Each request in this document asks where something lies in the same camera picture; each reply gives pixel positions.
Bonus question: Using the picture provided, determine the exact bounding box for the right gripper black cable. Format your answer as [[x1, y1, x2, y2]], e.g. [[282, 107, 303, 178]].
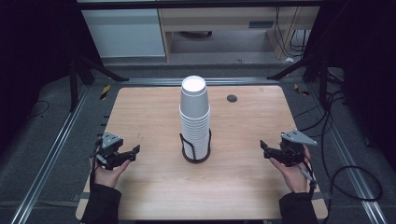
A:
[[298, 155, 318, 198]]

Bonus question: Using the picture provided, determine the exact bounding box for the person's left hand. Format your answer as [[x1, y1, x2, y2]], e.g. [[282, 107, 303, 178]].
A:
[[90, 155, 132, 189]]

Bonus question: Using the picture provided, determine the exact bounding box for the bundle of black desk cables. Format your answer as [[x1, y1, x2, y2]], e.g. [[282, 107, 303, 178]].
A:
[[274, 7, 310, 59]]

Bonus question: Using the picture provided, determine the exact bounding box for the black metal stand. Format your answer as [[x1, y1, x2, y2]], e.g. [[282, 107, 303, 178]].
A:
[[266, 46, 332, 108], [68, 46, 130, 113]]

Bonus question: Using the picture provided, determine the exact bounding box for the thin black floor cable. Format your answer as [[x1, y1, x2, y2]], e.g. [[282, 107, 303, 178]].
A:
[[27, 99, 51, 119]]

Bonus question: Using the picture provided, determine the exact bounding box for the person's right hand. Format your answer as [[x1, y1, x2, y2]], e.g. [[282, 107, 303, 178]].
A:
[[269, 146, 318, 194]]

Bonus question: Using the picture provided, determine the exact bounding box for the white cabinet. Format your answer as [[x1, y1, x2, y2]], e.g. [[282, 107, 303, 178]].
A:
[[81, 8, 167, 59]]

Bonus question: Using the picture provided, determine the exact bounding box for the aluminium floor rail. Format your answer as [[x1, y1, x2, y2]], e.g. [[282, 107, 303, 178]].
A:
[[10, 85, 92, 224], [306, 83, 389, 224]]

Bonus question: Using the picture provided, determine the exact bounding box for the stack of white paper cups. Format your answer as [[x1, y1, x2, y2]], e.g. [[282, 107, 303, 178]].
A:
[[178, 75, 211, 161]]

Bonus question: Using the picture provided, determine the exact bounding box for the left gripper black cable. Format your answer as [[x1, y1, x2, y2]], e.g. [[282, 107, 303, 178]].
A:
[[89, 141, 105, 191]]

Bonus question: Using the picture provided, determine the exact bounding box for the yellow black tape strip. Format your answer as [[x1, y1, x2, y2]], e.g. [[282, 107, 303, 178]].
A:
[[99, 84, 112, 101], [293, 83, 311, 97]]

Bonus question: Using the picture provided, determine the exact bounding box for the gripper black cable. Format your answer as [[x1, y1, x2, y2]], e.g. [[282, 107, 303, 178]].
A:
[[89, 141, 105, 191], [298, 155, 318, 198]]

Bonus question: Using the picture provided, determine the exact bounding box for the black wire cup holder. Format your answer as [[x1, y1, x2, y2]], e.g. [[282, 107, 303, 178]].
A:
[[179, 128, 213, 164]]

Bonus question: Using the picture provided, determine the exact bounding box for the looped black floor cable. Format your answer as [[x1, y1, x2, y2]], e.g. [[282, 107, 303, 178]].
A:
[[293, 88, 384, 224]]

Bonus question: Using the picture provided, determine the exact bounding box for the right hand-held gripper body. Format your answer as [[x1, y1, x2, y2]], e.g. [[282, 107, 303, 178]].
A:
[[278, 129, 318, 168]]

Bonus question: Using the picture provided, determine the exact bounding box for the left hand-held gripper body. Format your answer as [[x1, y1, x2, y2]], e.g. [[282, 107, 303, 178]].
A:
[[92, 132, 126, 171]]

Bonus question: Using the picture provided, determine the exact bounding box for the light wooden desk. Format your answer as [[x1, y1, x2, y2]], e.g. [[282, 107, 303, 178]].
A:
[[157, 7, 321, 62]]

